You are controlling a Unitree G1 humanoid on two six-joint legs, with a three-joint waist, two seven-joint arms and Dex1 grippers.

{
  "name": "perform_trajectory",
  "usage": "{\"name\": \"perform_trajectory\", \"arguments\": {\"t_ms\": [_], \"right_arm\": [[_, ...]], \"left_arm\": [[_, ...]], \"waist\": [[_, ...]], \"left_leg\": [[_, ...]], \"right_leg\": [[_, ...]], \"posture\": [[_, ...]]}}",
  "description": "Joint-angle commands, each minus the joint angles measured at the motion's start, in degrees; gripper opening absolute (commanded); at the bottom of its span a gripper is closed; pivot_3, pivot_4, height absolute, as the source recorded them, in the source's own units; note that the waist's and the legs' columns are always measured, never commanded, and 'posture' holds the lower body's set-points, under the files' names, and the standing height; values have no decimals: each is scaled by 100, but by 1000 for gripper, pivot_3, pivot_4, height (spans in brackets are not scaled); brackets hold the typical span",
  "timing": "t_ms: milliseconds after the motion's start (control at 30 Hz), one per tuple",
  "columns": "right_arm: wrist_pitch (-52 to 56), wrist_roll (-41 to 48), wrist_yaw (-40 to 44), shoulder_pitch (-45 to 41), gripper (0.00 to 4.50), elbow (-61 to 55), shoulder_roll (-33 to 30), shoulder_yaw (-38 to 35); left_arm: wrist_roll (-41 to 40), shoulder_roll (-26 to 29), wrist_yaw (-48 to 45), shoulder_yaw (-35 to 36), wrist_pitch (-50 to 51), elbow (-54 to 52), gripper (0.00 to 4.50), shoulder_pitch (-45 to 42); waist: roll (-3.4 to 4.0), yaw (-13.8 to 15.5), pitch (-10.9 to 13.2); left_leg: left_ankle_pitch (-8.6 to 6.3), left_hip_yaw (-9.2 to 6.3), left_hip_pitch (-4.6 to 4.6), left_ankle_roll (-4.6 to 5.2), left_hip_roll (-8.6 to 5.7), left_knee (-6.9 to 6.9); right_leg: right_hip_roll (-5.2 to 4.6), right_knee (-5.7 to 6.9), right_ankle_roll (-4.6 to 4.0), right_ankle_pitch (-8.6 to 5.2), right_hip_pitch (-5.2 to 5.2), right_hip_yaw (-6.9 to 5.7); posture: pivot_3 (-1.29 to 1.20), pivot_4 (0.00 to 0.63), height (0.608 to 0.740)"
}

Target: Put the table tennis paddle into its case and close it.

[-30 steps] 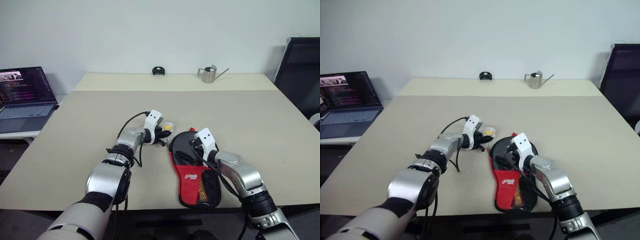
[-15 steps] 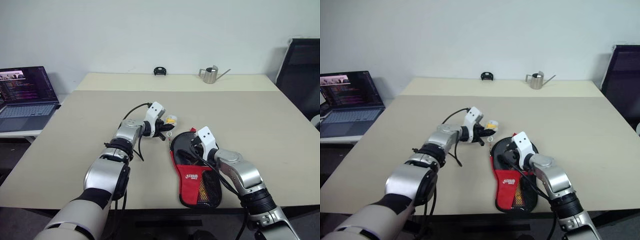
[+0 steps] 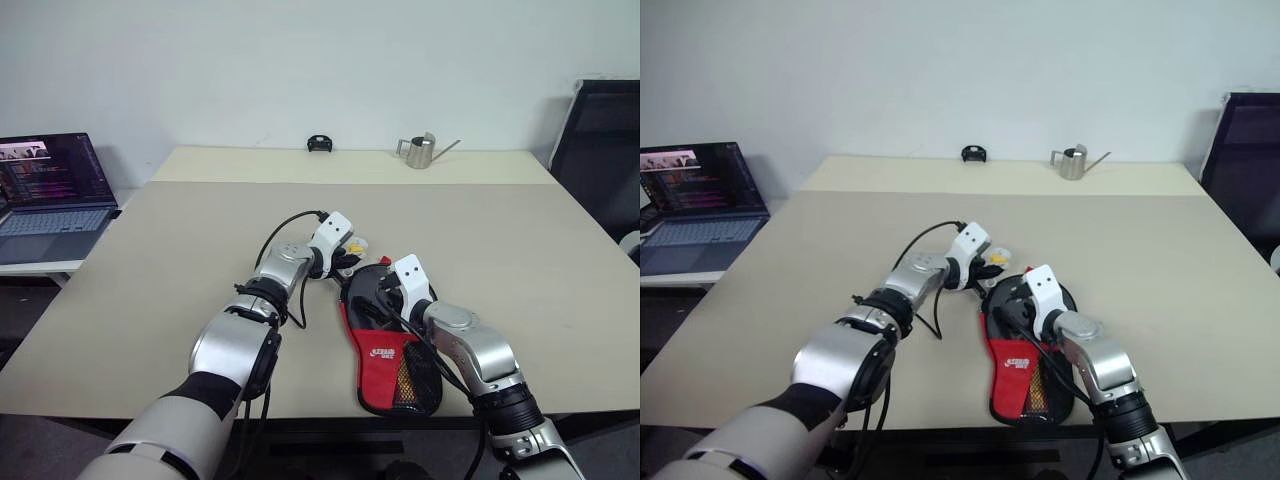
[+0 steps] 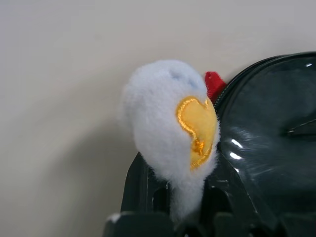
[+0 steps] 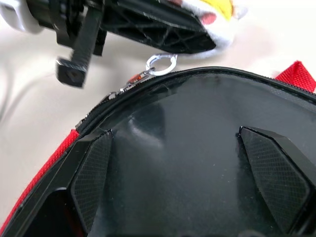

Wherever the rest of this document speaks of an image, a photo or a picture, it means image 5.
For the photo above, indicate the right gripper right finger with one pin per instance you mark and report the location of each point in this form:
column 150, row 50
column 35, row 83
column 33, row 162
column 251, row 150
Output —
column 276, row 177

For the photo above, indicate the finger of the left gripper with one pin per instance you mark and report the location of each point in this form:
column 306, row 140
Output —
column 158, row 29

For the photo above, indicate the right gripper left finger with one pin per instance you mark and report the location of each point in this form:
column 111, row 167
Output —
column 91, row 172

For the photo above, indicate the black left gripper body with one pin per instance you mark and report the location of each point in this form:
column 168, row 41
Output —
column 74, row 37

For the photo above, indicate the black red paddle case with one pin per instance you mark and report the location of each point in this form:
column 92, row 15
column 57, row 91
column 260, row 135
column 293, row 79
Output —
column 222, row 71

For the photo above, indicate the black table tennis paddle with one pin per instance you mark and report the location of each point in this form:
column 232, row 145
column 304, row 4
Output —
column 185, row 172

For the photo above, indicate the silver keyring with clasp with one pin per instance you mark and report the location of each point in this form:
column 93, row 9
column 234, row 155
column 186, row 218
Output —
column 160, row 66

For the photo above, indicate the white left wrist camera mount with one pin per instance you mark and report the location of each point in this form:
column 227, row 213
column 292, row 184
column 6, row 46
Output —
column 17, row 14

